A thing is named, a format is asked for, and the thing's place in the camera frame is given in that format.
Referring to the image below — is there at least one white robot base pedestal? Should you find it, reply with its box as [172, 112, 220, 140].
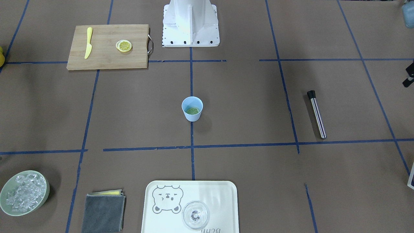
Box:
[162, 0, 220, 48]

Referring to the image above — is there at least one steel muddler rod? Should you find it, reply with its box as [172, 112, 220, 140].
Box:
[307, 90, 327, 139]

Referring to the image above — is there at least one clear wine glass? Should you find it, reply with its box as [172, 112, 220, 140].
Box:
[182, 201, 210, 230]

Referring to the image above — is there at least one green bowl of ice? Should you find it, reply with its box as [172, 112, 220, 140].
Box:
[0, 171, 50, 216]

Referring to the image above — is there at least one yellow plastic knife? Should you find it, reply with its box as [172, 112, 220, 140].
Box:
[84, 27, 93, 59]

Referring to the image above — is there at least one blue plastic cup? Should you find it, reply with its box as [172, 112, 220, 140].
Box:
[181, 96, 204, 122]

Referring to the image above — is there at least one grey folded cloth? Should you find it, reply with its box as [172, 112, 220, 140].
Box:
[81, 189, 126, 233]

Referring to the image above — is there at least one cream bear serving tray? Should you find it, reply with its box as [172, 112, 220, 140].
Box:
[141, 180, 240, 233]

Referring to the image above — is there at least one lemon slice on board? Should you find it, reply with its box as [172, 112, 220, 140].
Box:
[115, 40, 133, 52]

